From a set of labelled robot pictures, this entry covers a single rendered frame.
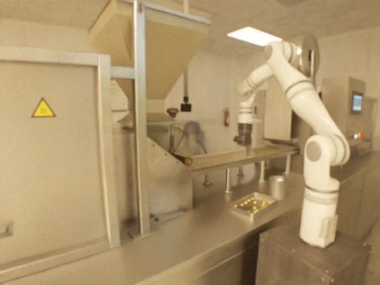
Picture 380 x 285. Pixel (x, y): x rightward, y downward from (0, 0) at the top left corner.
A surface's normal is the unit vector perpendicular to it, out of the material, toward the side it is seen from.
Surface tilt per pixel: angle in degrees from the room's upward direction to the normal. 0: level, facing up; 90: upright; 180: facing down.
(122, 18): 114
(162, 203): 90
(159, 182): 90
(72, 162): 90
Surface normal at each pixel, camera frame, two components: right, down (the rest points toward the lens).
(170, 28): 0.53, 0.51
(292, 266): -0.88, 0.07
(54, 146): 0.58, 0.12
